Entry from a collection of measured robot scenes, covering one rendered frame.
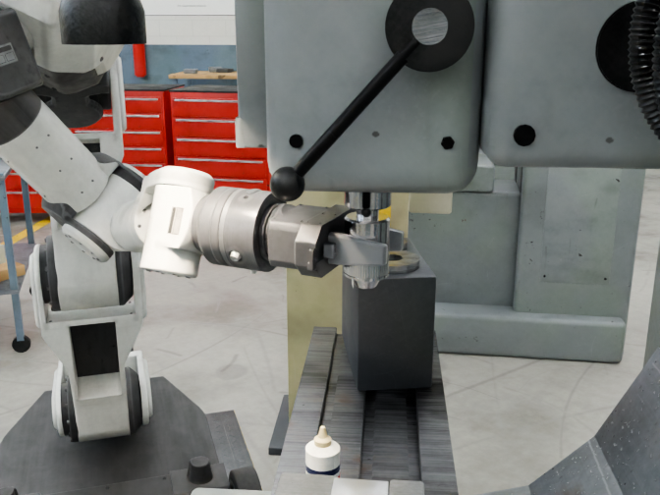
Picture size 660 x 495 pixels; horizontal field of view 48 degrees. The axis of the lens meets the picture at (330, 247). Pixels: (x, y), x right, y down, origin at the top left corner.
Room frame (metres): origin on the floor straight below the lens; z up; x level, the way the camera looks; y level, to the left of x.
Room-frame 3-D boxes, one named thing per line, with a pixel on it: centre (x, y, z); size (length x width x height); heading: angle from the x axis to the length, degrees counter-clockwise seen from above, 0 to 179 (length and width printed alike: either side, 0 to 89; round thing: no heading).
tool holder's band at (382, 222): (0.74, -0.04, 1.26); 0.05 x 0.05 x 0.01
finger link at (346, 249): (0.71, -0.03, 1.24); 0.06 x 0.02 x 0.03; 67
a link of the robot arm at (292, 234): (0.78, 0.05, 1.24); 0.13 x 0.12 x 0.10; 157
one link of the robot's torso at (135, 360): (1.48, 0.50, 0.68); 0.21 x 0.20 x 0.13; 17
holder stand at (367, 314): (1.17, -0.09, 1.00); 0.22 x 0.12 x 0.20; 5
